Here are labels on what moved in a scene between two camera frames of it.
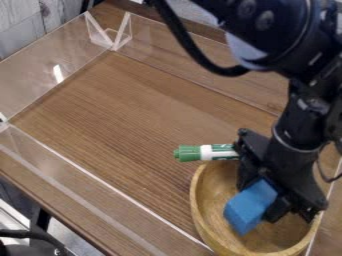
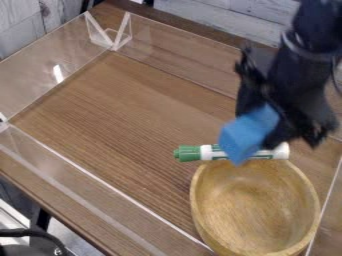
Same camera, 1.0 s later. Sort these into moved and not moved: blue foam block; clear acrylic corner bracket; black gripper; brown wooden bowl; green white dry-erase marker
Moved: blue foam block; black gripper
Not moved: brown wooden bowl; green white dry-erase marker; clear acrylic corner bracket
